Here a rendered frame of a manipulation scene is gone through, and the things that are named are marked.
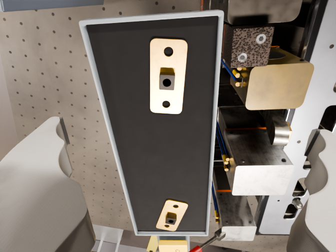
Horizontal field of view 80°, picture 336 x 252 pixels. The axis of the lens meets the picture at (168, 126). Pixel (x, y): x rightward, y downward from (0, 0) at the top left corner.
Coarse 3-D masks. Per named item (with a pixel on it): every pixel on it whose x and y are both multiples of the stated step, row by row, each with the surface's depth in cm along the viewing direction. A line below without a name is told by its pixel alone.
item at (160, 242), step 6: (162, 240) 42; (168, 240) 42; (174, 240) 42; (180, 240) 42; (186, 240) 42; (162, 246) 42; (168, 246) 42; (174, 246) 41; (180, 246) 41; (186, 246) 41
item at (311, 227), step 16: (320, 144) 9; (320, 160) 8; (320, 176) 8; (320, 192) 6; (304, 208) 6; (320, 208) 6; (304, 224) 6; (320, 224) 6; (288, 240) 7; (304, 240) 6; (320, 240) 5
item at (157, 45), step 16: (160, 48) 21; (176, 48) 21; (160, 64) 22; (176, 64) 21; (160, 80) 22; (176, 80) 22; (160, 96) 24; (176, 96) 23; (160, 112) 25; (176, 112) 25
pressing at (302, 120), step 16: (320, 0) 31; (320, 16) 32; (304, 32) 35; (320, 32) 34; (304, 48) 35; (320, 48) 35; (320, 64) 36; (320, 80) 38; (320, 96) 40; (288, 112) 41; (304, 112) 42; (320, 112) 42; (304, 128) 44; (288, 144) 46; (304, 144) 46; (304, 160) 48; (304, 176) 51; (288, 192) 54; (304, 192) 54; (256, 208) 60; (272, 208) 58; (256, 224) 62; (272, 224) 62; (288, 224) 62
